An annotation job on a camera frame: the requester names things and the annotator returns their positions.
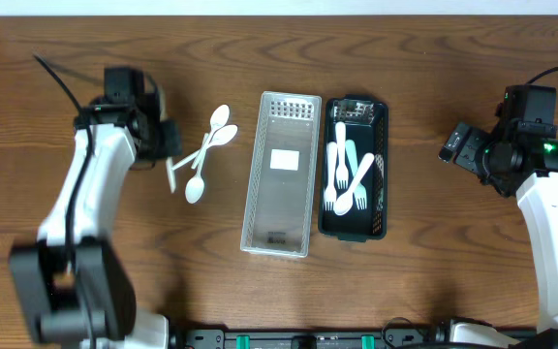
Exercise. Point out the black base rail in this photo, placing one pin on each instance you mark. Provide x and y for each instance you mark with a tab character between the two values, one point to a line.
398	333

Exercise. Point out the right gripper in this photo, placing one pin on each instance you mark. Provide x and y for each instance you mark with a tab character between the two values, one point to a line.
466	151

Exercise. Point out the pale blue plastic fork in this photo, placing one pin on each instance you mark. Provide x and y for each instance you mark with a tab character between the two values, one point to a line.
360	195

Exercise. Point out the clear plastic basket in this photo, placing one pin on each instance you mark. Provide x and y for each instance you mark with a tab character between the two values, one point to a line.
280	196

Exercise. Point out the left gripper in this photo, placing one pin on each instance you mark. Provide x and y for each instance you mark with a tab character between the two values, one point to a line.
169	141

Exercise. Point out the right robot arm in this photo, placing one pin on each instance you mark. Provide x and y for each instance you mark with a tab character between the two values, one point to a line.
519	159

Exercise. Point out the white fork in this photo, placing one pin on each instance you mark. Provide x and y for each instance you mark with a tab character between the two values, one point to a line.
342	175
330	194

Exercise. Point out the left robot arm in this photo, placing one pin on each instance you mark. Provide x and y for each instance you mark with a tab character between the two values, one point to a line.
70	284

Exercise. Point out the black plastic basket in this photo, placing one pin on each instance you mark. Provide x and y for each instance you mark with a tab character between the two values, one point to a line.
366	121

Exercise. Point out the white spoon cluster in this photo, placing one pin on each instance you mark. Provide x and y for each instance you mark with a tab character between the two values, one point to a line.
218	120
195	186
220	137

